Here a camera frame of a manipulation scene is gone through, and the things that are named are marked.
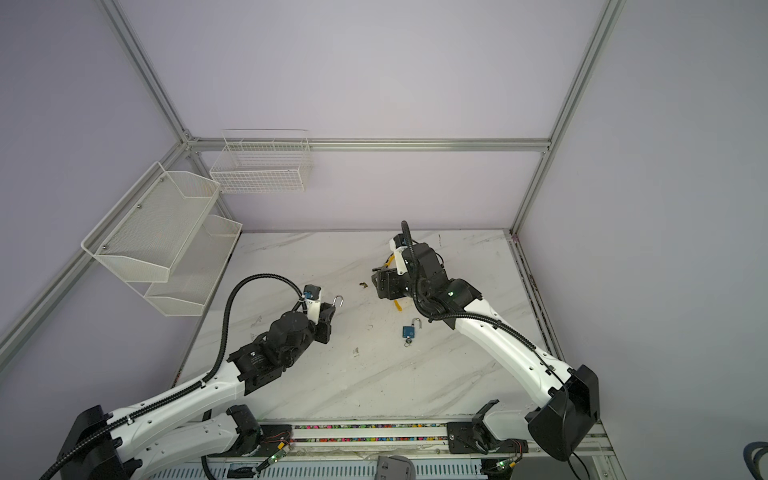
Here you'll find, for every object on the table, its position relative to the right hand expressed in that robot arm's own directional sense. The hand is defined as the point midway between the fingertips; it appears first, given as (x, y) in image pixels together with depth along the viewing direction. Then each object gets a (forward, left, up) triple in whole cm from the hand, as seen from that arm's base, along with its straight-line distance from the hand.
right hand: (380, 275), depth 74 cm
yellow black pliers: (+26, -1, -25) cm, 36 cm away
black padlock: (-3, +11, -7) cm, 13 cm away
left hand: (-5, +15, -9) cm, 18 cm away
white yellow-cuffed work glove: (+7, -4, -26) cm, 27 cm away
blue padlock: (-2, -8, -27) cm, 28 cm away
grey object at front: (-38, -4, -25) cm, 46 cm away
